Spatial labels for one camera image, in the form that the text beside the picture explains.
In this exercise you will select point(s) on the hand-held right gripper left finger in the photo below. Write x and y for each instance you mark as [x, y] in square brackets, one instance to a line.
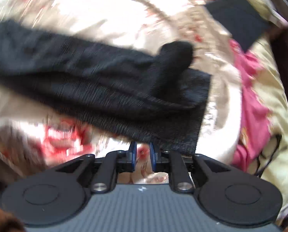
[133, 153]

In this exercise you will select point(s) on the black knit pants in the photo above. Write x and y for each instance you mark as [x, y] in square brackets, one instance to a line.
[105, 84]

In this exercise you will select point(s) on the dark bed frame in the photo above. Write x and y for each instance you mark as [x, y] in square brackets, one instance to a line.
[287, 2]

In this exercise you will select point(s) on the folded black cloth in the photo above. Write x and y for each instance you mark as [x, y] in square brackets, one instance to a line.
[240, 20]

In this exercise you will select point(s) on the brown fuzzy cloth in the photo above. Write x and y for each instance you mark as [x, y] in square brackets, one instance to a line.
[1, 218]

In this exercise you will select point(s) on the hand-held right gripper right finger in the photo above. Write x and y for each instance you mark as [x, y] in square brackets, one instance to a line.
[152, 156]

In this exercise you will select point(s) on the floral satin bedspread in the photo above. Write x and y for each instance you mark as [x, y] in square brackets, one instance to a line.
[124, 12]

